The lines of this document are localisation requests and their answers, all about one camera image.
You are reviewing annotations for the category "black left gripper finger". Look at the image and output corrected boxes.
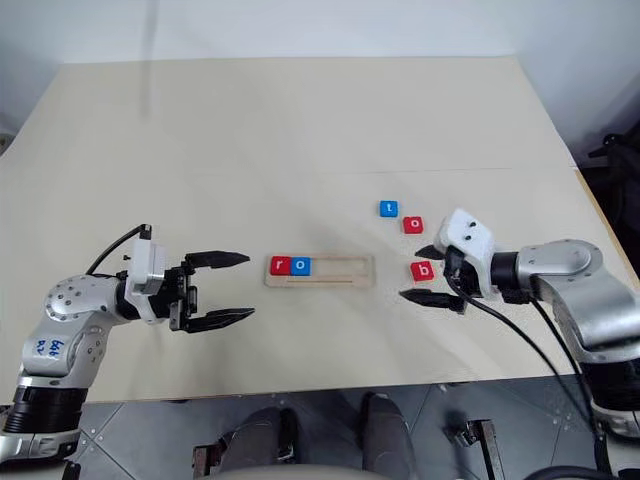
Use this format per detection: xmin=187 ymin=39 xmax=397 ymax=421
xmin=184 ymin=250 xmax=252 ymax=274
xmin=184 ymin=306 xmax=257 ymax=334

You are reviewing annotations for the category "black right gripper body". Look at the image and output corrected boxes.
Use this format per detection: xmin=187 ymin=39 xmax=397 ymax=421
xmin=441 ymin=246 xmax=481 ymax=301

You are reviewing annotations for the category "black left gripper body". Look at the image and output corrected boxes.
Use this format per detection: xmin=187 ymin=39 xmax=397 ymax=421
xmin=159 ymin=253 xmax=201 ymax=333

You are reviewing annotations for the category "red letter b block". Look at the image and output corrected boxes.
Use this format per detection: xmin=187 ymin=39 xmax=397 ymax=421
xmin=410 ymin=260 xmax=438 ymax=284

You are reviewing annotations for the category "wooden letter tray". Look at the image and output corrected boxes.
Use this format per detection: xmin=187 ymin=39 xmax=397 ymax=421
xmin=263 ymin=253 xmax=377 ymax=291

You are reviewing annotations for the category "black chair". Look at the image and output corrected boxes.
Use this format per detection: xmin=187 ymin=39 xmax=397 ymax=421
xmin=582 ymin=131 xmax=640 ymax=251

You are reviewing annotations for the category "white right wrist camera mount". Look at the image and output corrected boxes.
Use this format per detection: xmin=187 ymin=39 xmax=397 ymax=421
xmin=432 ymin=206 xmax=497 ymax=302

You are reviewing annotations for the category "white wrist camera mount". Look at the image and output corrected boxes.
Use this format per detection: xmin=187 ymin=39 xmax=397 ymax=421
xmin=432 ymin=206 xmax=497 ymax=302
xmin=123 ymin=238 xmax=169 ymax=327

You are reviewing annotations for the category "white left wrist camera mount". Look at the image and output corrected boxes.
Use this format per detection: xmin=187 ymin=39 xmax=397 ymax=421
xmin=123 ymin=238 xmax=169 ymax=327

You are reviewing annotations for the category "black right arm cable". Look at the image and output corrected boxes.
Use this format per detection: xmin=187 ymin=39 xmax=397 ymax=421
xmin=447 ymin=269 xmax=614 ymax=480
xmin=529 ymin=294 xmax=601 ymax=436

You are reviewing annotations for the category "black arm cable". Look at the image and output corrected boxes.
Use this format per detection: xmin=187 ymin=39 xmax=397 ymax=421
xmin=529 ymin=294 xmax=601 ymax=436
xmin=84 ymin=224 xmax=153 ymax=277
xmin=447 ymin=269 xmax=614 ymax=480

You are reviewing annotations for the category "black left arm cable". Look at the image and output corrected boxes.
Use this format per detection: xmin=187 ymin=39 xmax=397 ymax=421
xmin=84 ymin=224 xmax=153 ymax=277

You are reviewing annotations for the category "dark metal bracket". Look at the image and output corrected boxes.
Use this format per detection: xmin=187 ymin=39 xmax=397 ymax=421
xmin=191 ymin=443 xmax=222 ymax=480
xmin=451 ymin=418 xmax=507 ymax=480

